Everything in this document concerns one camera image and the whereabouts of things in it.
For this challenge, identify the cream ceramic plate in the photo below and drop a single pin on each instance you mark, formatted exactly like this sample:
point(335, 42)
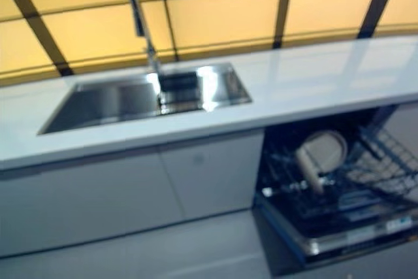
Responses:
point(326, 151)
point(310, 171)

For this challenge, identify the open dishwasher door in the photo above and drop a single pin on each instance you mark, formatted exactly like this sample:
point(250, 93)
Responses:
point(359, 236)

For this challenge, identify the black roll-up dish rack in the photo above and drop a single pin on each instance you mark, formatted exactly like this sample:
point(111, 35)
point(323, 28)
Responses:
point(179, 83)

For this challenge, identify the white cabinet door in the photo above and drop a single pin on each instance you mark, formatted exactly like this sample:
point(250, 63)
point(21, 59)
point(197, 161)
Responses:
point(212, 177)
point(81, 200)

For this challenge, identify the stainless steel sink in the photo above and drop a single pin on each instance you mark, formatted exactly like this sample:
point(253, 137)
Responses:
point(114, 102)

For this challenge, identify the chrome kitchen faucet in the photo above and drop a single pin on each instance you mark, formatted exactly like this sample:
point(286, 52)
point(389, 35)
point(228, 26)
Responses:
point(140, 21)

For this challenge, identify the yellow backlit panel wall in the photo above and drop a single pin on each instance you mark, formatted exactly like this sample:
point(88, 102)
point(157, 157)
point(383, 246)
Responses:
point(212, 21)

